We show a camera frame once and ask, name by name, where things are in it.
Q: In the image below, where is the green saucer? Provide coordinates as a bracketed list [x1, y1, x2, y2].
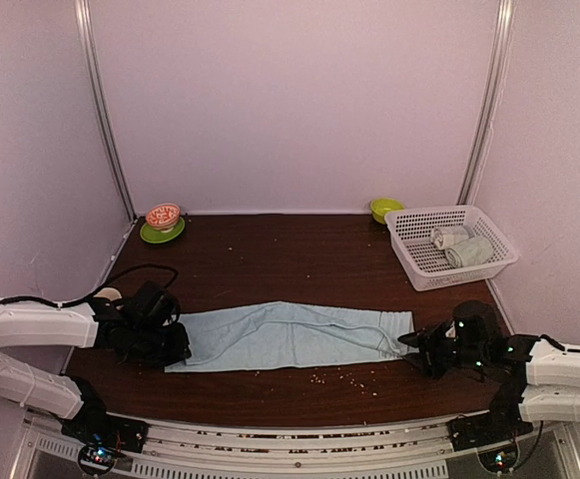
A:
[140, 217, 186, 244]

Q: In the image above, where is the red patterned small bowl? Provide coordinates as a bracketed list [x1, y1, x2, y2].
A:
[146, 204, 181, 231]

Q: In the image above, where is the white perforated plastic basket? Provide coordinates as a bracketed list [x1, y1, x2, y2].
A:
[385, 206, 518, 291]

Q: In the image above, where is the lime green bowl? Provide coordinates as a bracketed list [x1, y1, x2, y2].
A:
[369, 198, 405, 225]

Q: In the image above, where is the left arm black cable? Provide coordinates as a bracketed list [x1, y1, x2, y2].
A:
[0, 263, 181, 325]

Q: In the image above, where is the mint green panda towel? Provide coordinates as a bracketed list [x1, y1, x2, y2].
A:
[445, 237, 494, 268]

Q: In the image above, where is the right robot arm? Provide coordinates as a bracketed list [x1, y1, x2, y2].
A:
[398, 300, 580, 441]

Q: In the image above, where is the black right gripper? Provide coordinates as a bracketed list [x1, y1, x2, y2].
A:
[398, 322, 487, 382]

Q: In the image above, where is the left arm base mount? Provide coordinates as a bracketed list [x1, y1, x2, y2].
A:
[59, 377, 149, 477]

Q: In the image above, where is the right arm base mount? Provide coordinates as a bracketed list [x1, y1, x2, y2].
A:
[446, 399, 534, 476]

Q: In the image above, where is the front aluminium rail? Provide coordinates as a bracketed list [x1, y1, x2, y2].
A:
[19, 391, 580, 479]

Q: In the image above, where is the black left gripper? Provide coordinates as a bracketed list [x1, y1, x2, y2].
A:
[131, 321, 190, 369]

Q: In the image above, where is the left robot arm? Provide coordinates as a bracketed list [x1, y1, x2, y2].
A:
[0, 281, 191, 443]

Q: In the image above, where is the rolled towel in basket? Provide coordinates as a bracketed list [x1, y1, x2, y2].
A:
[429, 226, 471, 250]

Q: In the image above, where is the aluminium corner post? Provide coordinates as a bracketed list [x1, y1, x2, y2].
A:
[456, 0, 516, 206]
[74, 0, 137, 223]

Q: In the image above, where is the beige printed mug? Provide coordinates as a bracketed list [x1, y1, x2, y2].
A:
[94, 286, 122, 301]

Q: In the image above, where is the right aluminium corner post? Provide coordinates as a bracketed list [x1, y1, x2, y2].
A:
[456, 0, 516, 206]

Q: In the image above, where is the left aluminium corner post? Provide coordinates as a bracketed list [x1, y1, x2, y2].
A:
[74, 0, 137, 223]

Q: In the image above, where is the light blue towel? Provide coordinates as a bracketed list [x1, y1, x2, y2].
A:
[165, 301, 413, 373]

